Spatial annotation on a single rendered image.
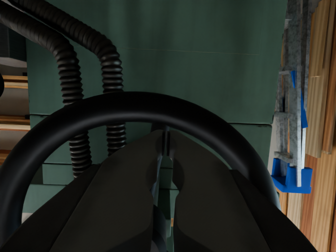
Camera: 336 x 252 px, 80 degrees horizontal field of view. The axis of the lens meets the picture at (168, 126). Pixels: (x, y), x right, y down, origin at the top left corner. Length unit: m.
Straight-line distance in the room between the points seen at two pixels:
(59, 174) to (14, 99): 3.19
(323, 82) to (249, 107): 1.36
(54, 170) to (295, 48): 1.12
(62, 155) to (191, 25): 0.32
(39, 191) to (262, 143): 0.42
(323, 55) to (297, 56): 0.57
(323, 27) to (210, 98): 1.43
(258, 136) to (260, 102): 0.06
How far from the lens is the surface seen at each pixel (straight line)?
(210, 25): 0.38
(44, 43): 0.28
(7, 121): 3.03
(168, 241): 0.77
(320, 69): 1.70
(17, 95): 3.56
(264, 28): 0.41
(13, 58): 0.42
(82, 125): 0.19
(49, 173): 0.44
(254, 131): 0.40
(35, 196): 0.47
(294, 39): 1.23
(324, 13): 1.77
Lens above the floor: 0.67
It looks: 8 degrees up
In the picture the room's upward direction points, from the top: 177 degrees counter-clockwise
